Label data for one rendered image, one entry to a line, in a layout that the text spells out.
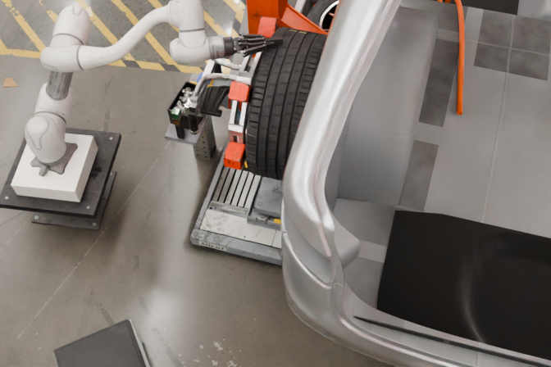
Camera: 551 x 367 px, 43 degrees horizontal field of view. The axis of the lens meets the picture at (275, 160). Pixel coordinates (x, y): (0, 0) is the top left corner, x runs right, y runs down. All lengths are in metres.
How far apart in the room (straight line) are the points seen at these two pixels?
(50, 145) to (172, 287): 0.92
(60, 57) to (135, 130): 1.27
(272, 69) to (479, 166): 0.90
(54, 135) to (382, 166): 1.60
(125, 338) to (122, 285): 0.54
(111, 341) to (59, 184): 0.83
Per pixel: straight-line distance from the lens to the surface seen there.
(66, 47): 3.02
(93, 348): 3.24
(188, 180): 3.94
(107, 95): 4.39
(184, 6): 2.80
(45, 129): 3.46
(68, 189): 3.56
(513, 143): 2.92
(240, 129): 2.90
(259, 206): 3.56
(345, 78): 2.08
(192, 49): 2.80
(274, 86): 2.80
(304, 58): 2.85
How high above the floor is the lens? 3.30
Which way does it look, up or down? 56 degrees down
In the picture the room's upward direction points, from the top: 2 degrees counter-clockwise
